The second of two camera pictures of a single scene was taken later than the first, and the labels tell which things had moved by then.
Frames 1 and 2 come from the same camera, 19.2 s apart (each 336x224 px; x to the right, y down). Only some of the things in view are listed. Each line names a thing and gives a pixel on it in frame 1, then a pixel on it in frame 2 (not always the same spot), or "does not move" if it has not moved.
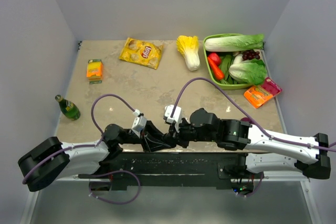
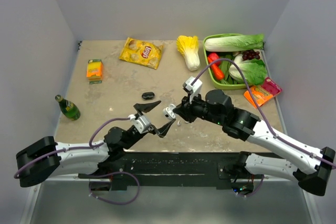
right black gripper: (176, 137) -> (185, 109)
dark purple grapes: (250, 54) does not move
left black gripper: (151, 139) -> (145, 108)
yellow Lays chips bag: (145, 54) does not move
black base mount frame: (150, 170) does not move
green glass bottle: (69, 109) does not move
